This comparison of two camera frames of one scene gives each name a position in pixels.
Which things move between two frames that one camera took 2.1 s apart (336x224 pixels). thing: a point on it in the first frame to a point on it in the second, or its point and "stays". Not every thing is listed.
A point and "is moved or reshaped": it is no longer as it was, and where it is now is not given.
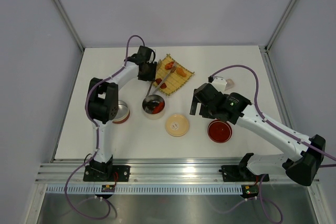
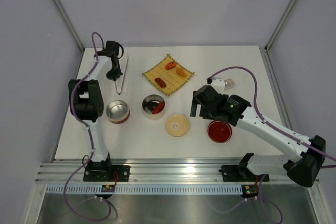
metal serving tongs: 158,64 is moved or reshaped
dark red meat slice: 163,85 stays
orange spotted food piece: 169,65 stays
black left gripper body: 149,73 to 115,73
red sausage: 159,108 stays
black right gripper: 193,108 stays
